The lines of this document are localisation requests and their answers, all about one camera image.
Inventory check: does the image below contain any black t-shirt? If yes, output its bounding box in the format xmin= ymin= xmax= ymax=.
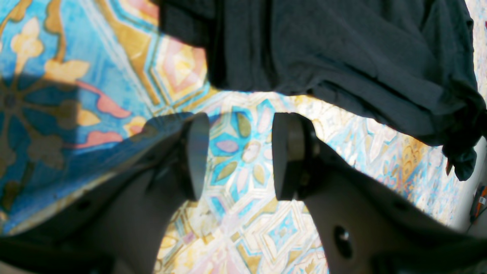
xmin=158 ymin=0 xmax=486 ymax=181

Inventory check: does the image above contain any patterned tablecloth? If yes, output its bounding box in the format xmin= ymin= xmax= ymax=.
xmin=0 ymin=0 xmax=485 ymax=274

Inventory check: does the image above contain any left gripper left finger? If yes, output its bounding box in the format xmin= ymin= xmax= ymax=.
xmin=1 ymin=112 xmax=210 ymax=274

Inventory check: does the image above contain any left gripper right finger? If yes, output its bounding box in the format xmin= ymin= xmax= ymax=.
xmin=272 ymin=113 xmax=487 ymax=274

